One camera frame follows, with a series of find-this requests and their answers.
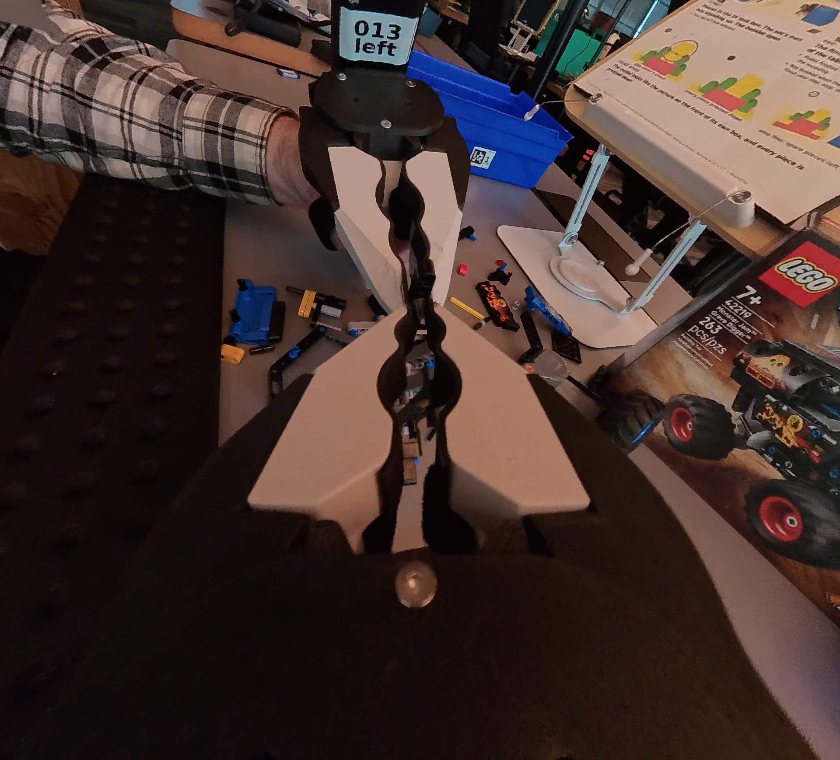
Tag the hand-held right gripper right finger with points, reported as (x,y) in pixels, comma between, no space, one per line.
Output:
(525,453)

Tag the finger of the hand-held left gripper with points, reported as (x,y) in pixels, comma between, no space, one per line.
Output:
(357,203)
(439,210)

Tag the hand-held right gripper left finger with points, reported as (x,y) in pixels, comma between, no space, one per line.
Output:
(321,453)

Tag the yellow toy axle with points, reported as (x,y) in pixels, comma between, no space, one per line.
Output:
(466,311)

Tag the black toy truck chassis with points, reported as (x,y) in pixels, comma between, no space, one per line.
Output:
(417,314)

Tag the person's left forearm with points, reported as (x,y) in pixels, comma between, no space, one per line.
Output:
(130,105)

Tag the light grey desk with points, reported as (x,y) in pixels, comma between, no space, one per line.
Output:
(262,249)

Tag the person's left hand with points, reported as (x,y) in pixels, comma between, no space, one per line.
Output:
(288,171)

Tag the small black red toy piece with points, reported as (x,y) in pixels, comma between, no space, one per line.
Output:
(499,273)

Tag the black angled toy beam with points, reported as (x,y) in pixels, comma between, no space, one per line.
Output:
(295,361)

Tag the blue plastic storage bin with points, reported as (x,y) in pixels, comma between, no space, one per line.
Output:
(499,118)

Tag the black toy wheel blue rim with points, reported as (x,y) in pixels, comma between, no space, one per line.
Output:
(629,420)

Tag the yellow black toy assembly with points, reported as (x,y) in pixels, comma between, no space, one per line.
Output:
(315,306)

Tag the black orange flame toy panel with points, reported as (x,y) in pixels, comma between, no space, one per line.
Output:
(496,306)

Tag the small black square toy piece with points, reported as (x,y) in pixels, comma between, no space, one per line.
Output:
(566,348)

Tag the small orange toy piece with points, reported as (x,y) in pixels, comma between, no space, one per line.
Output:
(231,355)

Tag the blue toy panel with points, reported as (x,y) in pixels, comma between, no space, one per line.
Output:
(251,314)

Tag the white document stand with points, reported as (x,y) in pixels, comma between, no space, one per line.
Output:
(577,288)

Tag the teal chair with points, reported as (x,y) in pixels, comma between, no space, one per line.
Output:
(571,53)

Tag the black metal pole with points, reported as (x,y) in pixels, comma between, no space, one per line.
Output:
(577,6)

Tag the monster truck toy set box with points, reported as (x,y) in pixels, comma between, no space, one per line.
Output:
(748,446)

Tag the black studded mat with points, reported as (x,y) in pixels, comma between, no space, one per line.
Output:
(91,446)

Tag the printed instruction sheet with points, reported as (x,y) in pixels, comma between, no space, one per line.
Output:
(735,92)

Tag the blue toy bracket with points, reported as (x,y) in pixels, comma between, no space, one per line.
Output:
(545,311)

